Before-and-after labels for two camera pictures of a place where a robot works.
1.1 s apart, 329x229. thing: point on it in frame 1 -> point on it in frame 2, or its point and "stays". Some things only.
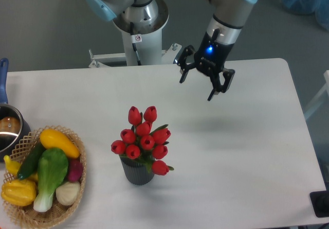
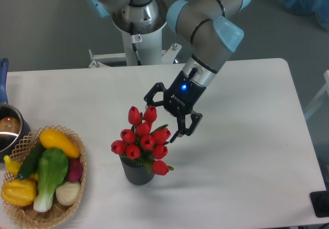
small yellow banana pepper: (13, 167) stays
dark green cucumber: (29, 167) stays
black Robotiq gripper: (209, 59) -> (182, 95)
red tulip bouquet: (144, 142) stays
